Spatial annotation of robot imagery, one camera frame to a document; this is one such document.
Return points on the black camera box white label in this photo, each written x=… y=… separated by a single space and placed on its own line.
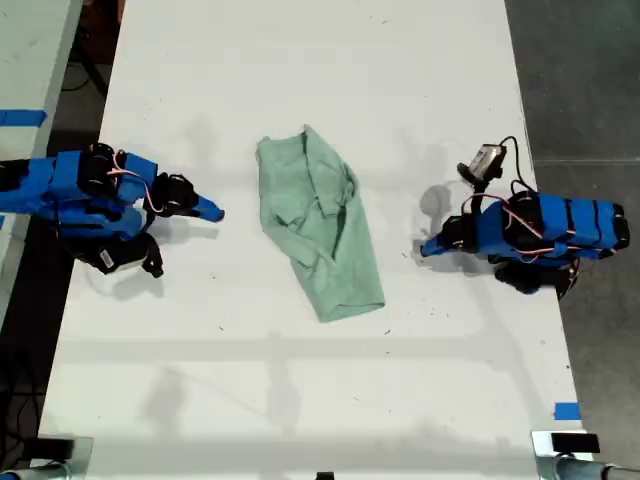
x=112 y=257

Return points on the long blue tape strip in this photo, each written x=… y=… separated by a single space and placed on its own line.
x=22 y=118

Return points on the grey metal pole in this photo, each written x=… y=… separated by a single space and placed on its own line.
x=30 y=472
x=580 y=470

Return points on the small black box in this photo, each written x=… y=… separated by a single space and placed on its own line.
x=55 y=447
x=575 y=443

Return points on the short blue tape piece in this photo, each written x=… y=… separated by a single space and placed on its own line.
x=567 y=411

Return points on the silver black camera box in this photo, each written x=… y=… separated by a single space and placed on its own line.
x=482 y=162

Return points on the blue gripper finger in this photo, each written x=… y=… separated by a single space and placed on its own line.
x=438 y=251
x=434 y=244
x=209 y=214
x=210 y=205

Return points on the black camera stalk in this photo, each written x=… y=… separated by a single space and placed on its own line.
x=479 y=195
x=154 y=255

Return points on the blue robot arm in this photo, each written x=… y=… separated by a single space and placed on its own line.
x=65 y=190
x=565 y=225

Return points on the white side table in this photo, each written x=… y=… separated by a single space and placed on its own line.
x=30 y=75

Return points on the pale green t-shirt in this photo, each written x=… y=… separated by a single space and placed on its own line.
x=320 y=240

